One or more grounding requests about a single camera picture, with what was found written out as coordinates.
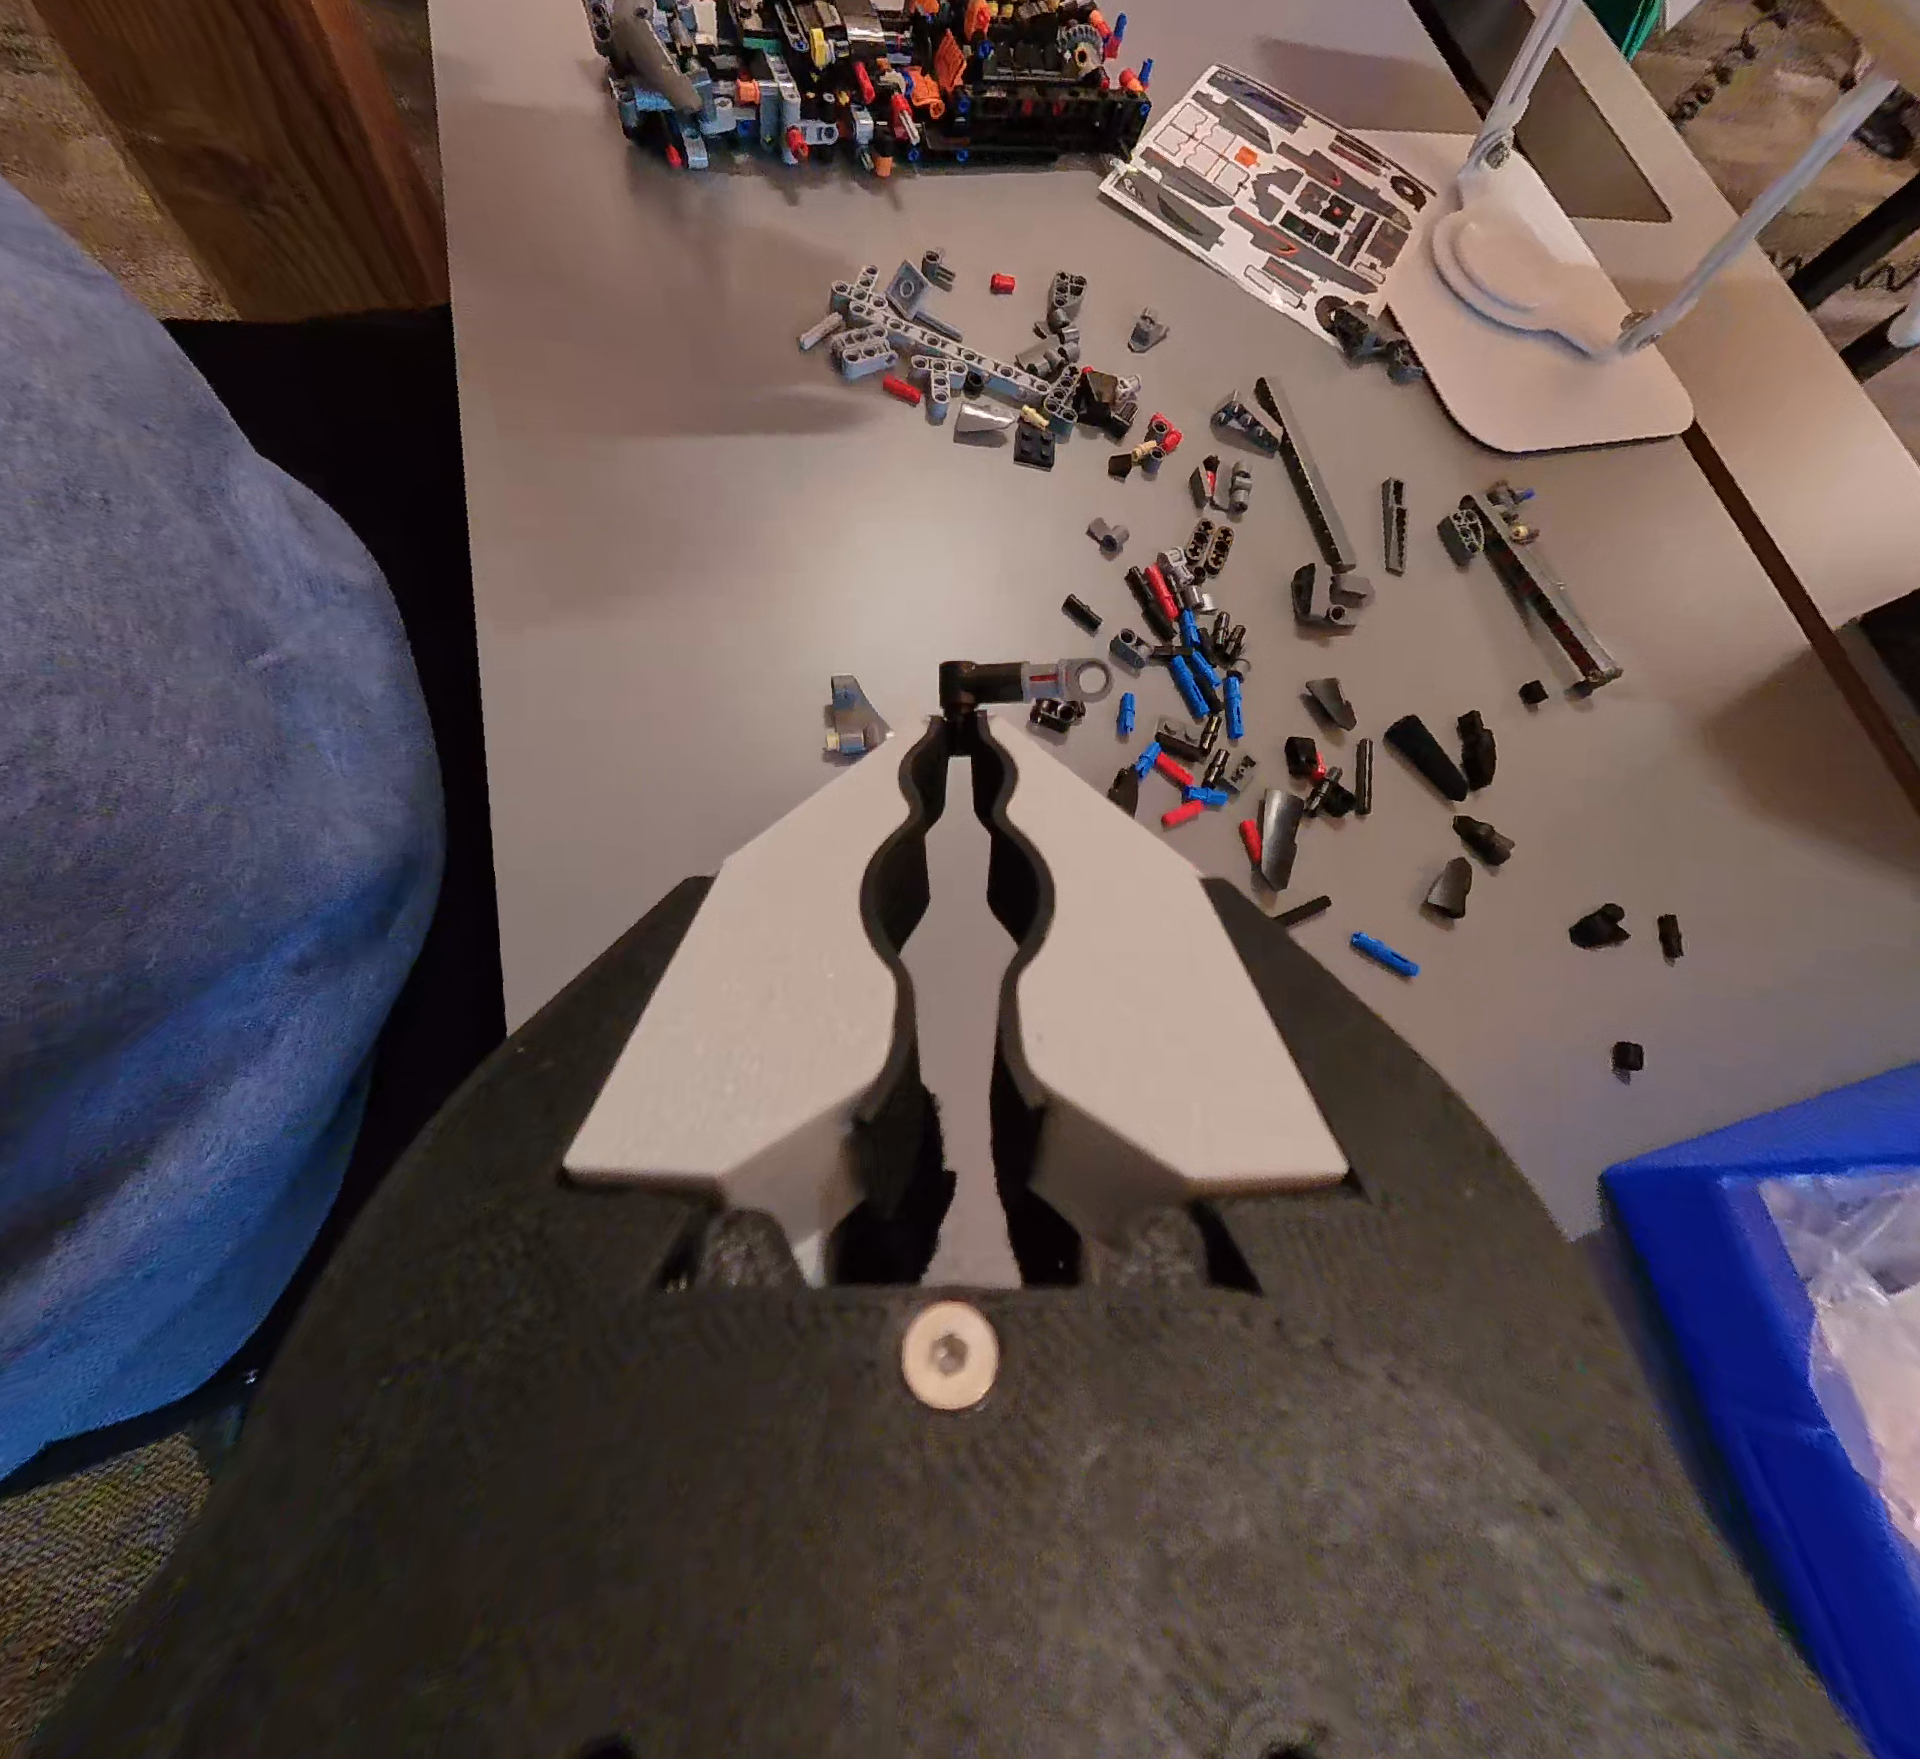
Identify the dark grey lego pin joiner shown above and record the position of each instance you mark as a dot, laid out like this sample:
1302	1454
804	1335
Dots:
1021	683

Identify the black lego pin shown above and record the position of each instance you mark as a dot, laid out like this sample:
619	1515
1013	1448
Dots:
1084	614

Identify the red lego elbow connector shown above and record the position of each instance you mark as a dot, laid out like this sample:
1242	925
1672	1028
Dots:
1165	432

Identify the dark grey cross-hole lego beam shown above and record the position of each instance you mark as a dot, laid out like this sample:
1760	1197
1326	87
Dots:
1065	297

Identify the dark grey lego connector block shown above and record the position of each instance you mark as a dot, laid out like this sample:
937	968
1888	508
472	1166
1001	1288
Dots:
1328	597

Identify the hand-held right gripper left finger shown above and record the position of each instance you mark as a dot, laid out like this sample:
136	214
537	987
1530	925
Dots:
736	1039

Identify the group of black lego panels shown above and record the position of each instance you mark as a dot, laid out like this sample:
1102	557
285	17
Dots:
1425	757

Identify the large black lego slope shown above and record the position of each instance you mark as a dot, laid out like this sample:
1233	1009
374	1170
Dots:
1103	402

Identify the black square lego plate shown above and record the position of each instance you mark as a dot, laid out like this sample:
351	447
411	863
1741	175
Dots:
1036	439

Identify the blue plastic bin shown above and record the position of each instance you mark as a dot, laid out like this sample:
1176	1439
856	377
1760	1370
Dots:
1696	1338

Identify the grey lego connector blue pin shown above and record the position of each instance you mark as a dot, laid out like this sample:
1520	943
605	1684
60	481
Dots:
1512	512

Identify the grey curved lego slope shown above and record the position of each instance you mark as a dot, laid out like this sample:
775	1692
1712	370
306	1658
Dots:
984	426

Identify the dark grey lego hinge plate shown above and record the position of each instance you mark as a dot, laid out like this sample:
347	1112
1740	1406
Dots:
1051	357

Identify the wooden support post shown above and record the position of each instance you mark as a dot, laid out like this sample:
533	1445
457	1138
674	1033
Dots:
197	65

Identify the long light grey lego beam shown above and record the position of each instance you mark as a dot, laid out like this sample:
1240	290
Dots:
976	365

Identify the sticker sheet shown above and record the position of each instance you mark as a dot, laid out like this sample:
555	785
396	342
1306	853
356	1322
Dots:
1274	200

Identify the person's blue clothed torso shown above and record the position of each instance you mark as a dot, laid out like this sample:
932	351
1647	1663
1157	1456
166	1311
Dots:
197	814

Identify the shiny grey curved lego piece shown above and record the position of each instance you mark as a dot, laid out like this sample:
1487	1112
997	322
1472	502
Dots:
1148	330

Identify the dark grey lego hinge piece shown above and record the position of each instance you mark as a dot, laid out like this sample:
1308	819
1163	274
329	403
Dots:
1223	483

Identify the light grey L-shaped lego beam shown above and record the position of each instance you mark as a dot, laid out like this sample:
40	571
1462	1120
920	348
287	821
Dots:
863	288

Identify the long dark grey lego plate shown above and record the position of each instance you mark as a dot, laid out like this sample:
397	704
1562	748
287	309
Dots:
1309	478

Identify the dark grey lego wedge panel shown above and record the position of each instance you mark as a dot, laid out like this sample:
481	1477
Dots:
1244	427

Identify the black three-hole lego beam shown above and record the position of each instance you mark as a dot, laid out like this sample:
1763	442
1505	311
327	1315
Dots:
1201	541
1220	548

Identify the light grey double lego beam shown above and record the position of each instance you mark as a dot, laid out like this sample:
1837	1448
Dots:
860	353

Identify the long dark grey lego beam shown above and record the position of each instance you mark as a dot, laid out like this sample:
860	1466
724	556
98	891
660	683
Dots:
1547	591

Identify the light grey T-shaped lego beam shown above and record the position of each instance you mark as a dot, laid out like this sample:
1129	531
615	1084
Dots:
939	386

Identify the grey square lego plate bar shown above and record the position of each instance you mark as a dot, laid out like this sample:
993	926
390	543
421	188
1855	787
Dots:
908	284

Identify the light grey angled lego beam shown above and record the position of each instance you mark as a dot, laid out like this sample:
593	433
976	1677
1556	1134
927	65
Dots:
1070	395

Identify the light grey lego axle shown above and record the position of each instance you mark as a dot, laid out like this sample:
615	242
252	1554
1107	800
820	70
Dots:
819	330

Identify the lego car chassis assembly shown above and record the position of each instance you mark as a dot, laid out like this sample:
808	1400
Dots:
870	65

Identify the white desk stand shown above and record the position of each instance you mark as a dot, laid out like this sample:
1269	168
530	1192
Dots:
1560	378

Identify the dark grey curved lego half-beam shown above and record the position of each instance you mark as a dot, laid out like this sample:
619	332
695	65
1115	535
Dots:
1462	535

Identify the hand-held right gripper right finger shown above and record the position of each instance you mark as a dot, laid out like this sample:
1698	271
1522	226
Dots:
1186	1039

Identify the black wheeled cart frame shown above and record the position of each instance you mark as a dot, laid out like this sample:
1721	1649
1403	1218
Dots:
1860	260

